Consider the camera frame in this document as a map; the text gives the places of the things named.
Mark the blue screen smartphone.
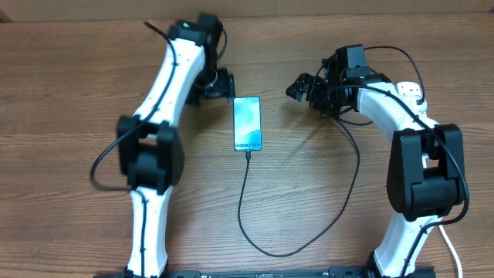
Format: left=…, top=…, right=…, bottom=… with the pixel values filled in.
left=233, top=97, right=262, bottom=151

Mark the black charging cable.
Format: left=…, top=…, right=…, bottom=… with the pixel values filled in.
left=236, top=46, right=427, bottom=259

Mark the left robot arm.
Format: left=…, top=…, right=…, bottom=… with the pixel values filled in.
left=117, top=12, right=235, bottom=277

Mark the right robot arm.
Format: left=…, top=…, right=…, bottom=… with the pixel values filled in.
left=286, top=45, right=469, bottom=277

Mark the white power strip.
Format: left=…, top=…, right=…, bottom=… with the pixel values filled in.
left=396, top=81, right=428, bottom=117

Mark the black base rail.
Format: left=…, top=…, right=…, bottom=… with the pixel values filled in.
left=93, top=266, right=437, bottom=278

